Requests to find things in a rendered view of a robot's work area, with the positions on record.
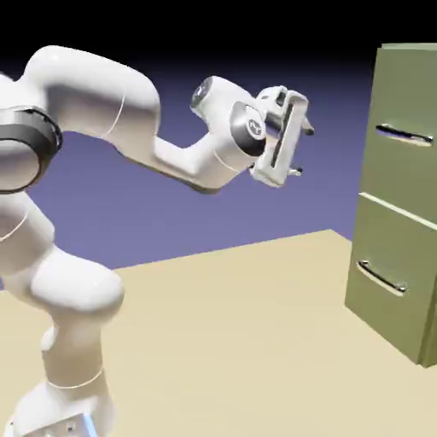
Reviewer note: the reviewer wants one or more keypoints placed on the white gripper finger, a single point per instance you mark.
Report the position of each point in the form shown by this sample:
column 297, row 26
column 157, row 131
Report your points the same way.
column 296, row 170
column 308, row 128

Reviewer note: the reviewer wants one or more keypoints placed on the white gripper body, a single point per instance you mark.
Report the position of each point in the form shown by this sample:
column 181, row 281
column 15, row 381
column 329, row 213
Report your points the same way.
column 288, row 136

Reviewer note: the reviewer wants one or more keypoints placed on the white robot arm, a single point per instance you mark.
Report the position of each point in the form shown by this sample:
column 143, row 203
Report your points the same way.
column 85, row 92

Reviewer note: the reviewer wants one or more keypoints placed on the olive green drawer front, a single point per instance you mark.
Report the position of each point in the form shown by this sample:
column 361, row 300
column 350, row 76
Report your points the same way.
column 401, row 160
column 385, row 269

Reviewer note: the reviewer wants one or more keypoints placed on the olive green cabinet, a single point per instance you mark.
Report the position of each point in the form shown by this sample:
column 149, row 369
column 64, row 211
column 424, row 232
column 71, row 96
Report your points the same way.
column 396, row 205

